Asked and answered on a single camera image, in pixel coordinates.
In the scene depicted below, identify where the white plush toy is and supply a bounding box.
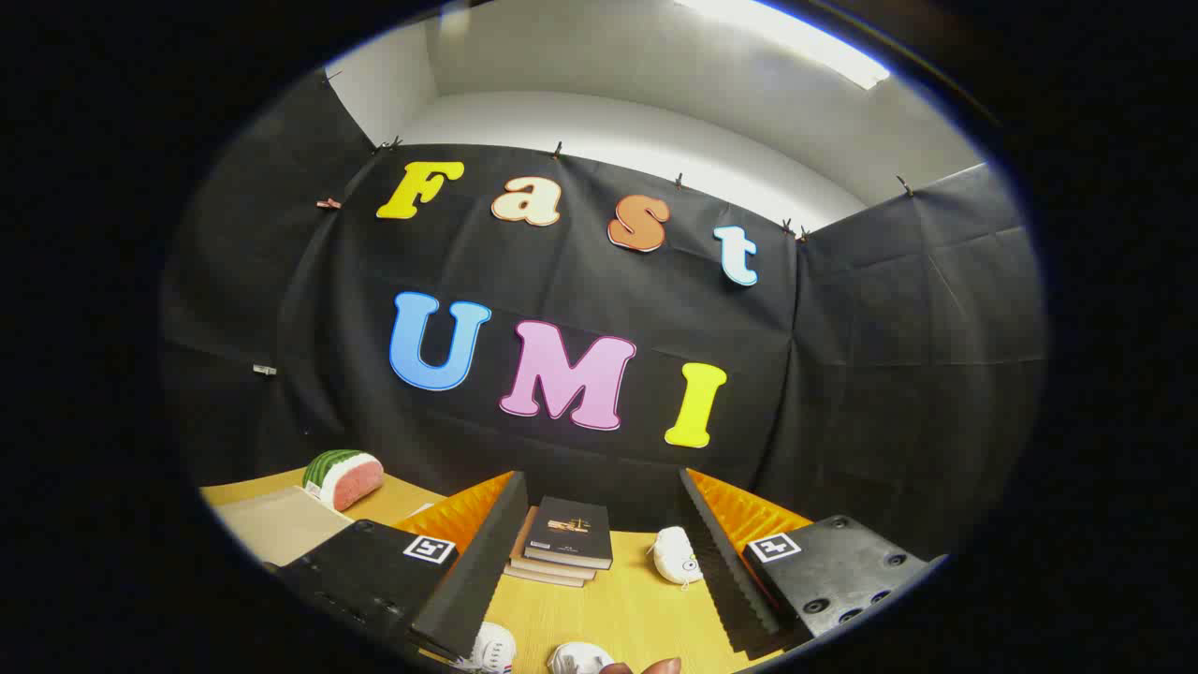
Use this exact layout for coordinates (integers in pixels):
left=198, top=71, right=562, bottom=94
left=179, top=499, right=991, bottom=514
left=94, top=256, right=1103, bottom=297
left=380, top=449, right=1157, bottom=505
left=650, top=526, right=703, bottom=588

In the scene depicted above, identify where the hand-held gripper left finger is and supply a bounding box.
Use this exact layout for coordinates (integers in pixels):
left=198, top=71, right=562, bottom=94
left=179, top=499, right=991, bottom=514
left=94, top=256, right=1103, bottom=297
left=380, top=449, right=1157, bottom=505
left=271, top=471, right=530, bottom=666

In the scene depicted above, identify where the beige fabric storage box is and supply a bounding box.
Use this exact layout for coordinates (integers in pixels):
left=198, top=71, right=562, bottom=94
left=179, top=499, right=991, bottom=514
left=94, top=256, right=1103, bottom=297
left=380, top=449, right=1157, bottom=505
left=211, top=487, right=357, bottom=567

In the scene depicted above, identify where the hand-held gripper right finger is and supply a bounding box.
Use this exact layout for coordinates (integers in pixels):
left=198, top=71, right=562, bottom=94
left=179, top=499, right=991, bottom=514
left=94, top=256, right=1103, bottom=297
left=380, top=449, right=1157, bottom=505
left=679, top=466, right=946, bottom=656

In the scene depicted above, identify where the white canvas shoe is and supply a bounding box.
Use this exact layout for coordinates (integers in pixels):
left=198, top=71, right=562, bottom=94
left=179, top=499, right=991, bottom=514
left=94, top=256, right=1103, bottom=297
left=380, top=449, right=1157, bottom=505
left=548, top=641, right=614, bottom=674
left=454, top=622, right=518, bottom=674

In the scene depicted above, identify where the watermelon slice plush toy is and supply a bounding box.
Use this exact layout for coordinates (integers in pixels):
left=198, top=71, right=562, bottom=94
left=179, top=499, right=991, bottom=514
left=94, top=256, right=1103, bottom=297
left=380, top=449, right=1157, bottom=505
left=301, top=449, right=385, bottom=512

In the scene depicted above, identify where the brown cover book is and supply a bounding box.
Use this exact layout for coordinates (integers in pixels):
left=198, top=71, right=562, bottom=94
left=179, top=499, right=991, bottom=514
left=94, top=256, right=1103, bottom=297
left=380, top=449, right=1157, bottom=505
left=504, top=560, right=586, bottom=589
left=510, top=505, right=600, bottom=579

